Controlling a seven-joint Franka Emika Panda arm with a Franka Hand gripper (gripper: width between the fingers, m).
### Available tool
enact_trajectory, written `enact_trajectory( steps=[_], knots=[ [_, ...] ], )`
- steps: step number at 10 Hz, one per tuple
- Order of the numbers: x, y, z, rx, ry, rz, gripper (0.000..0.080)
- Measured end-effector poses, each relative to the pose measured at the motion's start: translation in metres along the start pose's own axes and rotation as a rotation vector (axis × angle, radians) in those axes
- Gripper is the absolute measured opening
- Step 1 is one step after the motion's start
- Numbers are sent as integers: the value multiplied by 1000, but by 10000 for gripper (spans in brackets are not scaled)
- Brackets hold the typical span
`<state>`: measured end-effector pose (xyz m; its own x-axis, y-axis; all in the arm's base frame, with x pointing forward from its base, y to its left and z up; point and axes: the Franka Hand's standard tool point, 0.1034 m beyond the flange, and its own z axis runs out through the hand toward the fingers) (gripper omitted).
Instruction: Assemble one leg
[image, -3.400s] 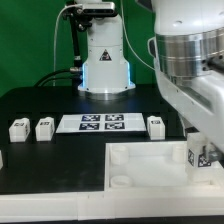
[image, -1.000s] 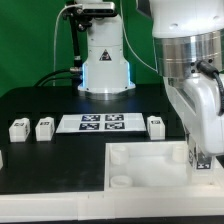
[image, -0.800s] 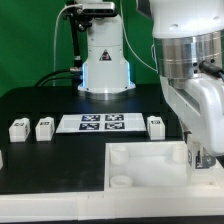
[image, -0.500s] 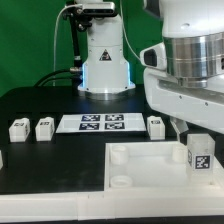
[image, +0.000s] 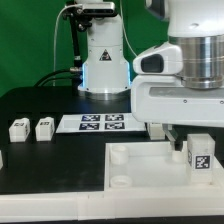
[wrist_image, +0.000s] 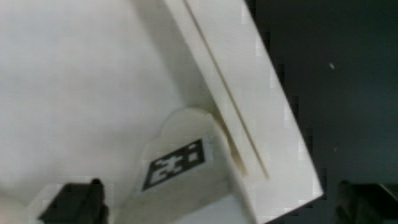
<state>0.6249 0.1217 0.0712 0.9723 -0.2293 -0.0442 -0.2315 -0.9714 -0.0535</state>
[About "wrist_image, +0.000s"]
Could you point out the white square tabletop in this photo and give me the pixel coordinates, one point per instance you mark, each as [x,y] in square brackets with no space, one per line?
[108,63]

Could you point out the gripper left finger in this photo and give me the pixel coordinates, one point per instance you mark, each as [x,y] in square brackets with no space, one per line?
[76,206]

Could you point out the white leg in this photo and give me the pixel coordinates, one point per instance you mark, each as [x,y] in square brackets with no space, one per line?
[187,190]

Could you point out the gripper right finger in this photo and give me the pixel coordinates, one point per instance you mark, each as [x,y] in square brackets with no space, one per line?
[366,204]

